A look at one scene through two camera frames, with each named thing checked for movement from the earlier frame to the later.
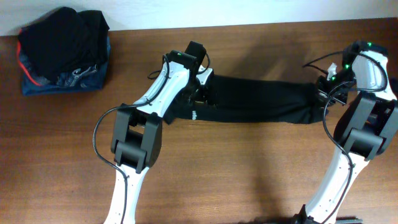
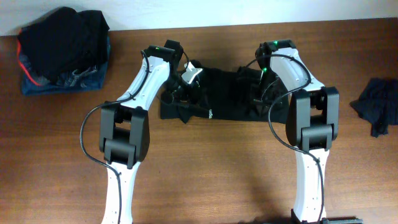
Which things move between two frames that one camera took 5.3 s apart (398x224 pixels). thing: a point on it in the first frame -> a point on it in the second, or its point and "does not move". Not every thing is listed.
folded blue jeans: [78, 79] does not move
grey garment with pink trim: [25, 65] does not move
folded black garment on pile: [65, 40] does not move
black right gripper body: [347, 75] -> [266, 93]
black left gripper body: [202, 93] -> [185, 94]
